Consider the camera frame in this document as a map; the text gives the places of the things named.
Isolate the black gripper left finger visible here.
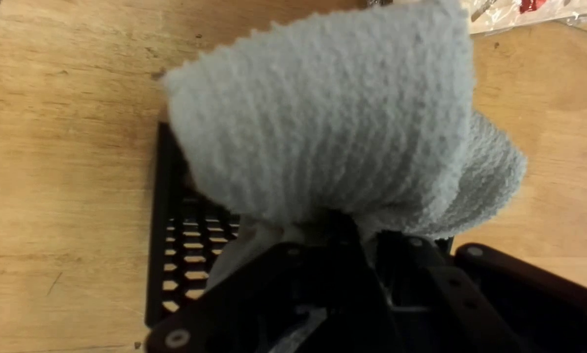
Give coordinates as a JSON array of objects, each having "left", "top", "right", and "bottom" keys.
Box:
[{"left": 144, "top": 213, "right": 399, "bottom": 353}]

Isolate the black perforated box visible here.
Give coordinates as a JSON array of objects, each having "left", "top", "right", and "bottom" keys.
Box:
[{"left": 144, "top": 120, "right": 256, "bottom": 330}]

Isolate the wooden shape puzzle board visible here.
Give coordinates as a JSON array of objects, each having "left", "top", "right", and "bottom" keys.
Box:
[{"left": 466, "top": 0, "right": 587, "bottom": 36}]

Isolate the white terry towel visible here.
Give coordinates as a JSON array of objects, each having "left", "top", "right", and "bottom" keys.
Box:
[{"left": 162, "top": 0, "right": 531, "bottom": 293}]

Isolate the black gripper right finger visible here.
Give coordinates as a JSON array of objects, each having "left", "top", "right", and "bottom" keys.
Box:
[{"left": 376, "top": 230, "right": 587, "bottom": 353}]

